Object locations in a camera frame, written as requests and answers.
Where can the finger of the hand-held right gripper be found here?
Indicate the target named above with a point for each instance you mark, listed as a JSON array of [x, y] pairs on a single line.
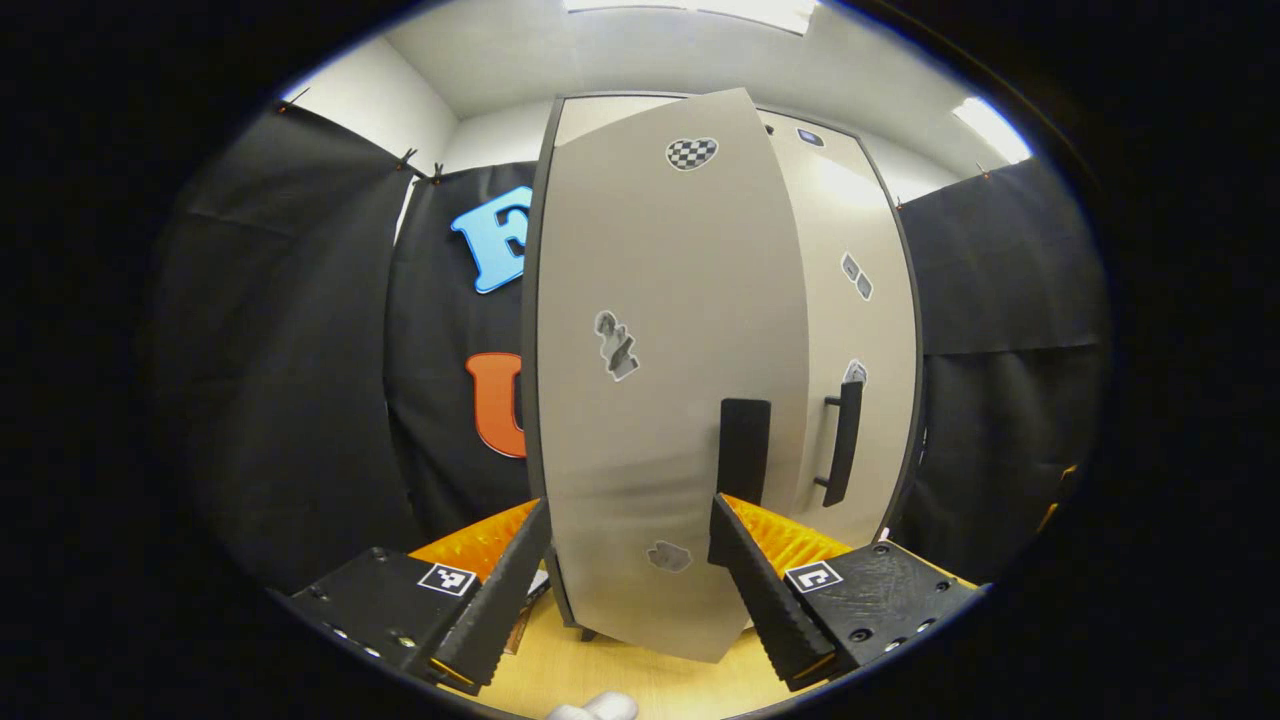
[[1056, 498]]

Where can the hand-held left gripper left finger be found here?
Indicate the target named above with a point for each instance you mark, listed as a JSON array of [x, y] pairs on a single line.
[[495, 610]]

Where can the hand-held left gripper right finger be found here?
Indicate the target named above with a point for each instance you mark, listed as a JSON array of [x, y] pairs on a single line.
[[765, 600]]

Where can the grey cabinet door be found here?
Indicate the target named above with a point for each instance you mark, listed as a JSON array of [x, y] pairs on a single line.
[[680, 280], [870, 330]]

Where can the grey shoe cabinet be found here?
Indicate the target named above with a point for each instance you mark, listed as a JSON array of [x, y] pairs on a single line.
[[532, 300]]

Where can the brown book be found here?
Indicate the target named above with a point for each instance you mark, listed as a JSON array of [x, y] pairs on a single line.
[[518, 630]]

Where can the black backdrop cloth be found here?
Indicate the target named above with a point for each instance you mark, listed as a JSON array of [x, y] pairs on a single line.
[[300, 350]]

